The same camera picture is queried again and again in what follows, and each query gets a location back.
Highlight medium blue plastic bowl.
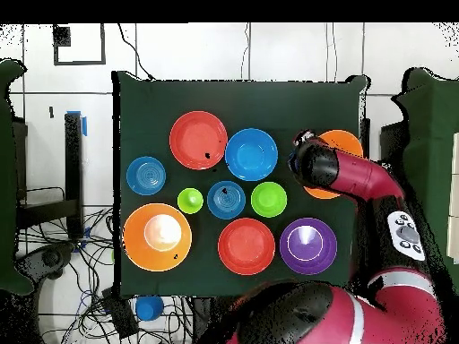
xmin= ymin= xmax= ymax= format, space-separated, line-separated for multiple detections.
xmin=224 ymin=127 xmax=280 ymax=183

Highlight large orange plastic bowl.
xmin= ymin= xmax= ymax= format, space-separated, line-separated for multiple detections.
xmin=302 ymin=129 xmax=364 ymax=201
xmin=122 ymin=202 xmax=194 ymax=272

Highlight small blue plastic bowl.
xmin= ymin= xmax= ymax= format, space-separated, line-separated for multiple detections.
xmin=206 ymin=180 xmax=247 ymax=220
xmin=126 ymin=155 xmax=167 ymax=197

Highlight green plastic bowl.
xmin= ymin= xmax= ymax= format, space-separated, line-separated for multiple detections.
xmin=250 ymin=181 xmax=289 ymax=219

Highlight green plastic cup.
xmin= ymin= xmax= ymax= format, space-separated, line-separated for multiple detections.
xmin=177 ymin=187 xmax=204 ymax=215

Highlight red plastic bowl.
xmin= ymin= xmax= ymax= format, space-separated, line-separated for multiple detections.
xmin=169 ymin=110 xmax=229 ymax=171
xmin=217 ymin=217 xmax=276 ymax=276

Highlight dark green tablecloth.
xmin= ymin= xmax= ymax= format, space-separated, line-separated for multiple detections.
xmin=110 ymin=70 xmax=370 ymax=300

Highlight purple plastic bowl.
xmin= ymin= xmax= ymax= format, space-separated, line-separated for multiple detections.
xmin=279 ymin=217 xmax=339 ymax=276

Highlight blue plastic cup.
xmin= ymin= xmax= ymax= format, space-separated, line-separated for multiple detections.
xmin=134 ymin=296 xmax=165 ymax=323

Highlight black metal stand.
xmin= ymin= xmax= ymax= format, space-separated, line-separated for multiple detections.
xmin=15 ymin=111 xmax=88 ymax=241

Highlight black power adapter box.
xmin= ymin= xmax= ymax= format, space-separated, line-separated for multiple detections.
xmin=101 ymin=288 xmax=140 ymax=340

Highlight black office chair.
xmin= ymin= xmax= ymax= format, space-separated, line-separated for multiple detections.
xmin=17 ymin=242 xmax=76 ymax=284

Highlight green covered side table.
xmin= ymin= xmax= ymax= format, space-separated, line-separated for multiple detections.
xmin=0 ymin=58 xmax=35 ymax=297
xmin=392 ymin=67 xmax=459 ymax=288

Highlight white boxes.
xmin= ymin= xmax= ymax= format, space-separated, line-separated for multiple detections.
xmin=446 ymin=132 xmax=459 ymax=264

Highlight cable tangle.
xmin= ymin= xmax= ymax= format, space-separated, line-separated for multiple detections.
xmin=17 ymin=207 xmax=195 ymax=344

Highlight black floor cable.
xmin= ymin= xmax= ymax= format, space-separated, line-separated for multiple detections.
xmin=117 ymin=22 xmax=156 ymax=82

